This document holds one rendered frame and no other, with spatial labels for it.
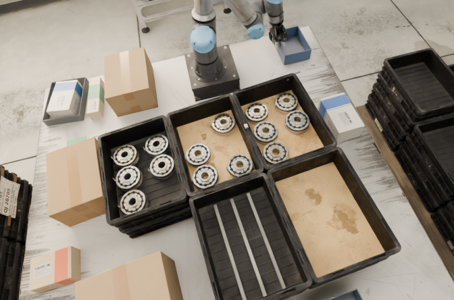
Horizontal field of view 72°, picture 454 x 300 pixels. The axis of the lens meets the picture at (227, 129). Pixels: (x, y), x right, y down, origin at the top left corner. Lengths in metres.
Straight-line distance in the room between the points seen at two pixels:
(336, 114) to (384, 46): 1.61
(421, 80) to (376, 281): 1.25
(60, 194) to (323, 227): 1.04
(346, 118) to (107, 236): 1.15
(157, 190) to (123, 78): 0.64
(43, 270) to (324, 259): 1.05
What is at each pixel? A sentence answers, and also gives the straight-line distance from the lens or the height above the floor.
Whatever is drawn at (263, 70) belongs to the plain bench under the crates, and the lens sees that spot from 1.76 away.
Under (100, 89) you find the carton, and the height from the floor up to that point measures 0.75.
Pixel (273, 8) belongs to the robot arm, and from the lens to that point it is 1.56.
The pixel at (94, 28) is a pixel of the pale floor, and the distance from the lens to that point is 3.60.
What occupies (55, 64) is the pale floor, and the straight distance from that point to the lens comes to 3.43.
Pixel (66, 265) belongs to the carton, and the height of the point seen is 0.77.
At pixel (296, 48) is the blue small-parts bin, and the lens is 1.86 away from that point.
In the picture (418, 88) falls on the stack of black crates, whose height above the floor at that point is 0.49.
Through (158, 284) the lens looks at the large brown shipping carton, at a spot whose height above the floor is 0.90.
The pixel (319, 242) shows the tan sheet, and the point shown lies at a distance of 1.21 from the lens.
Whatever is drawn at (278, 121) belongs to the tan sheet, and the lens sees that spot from 1.40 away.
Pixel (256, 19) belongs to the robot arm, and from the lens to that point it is 1.44.
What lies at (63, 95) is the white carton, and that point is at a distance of 1.87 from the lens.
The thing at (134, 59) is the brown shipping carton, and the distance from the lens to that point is 1.75.
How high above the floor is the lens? 2.00
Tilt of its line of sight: 57 degrees down
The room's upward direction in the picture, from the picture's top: 11 degrees counter-clockwise
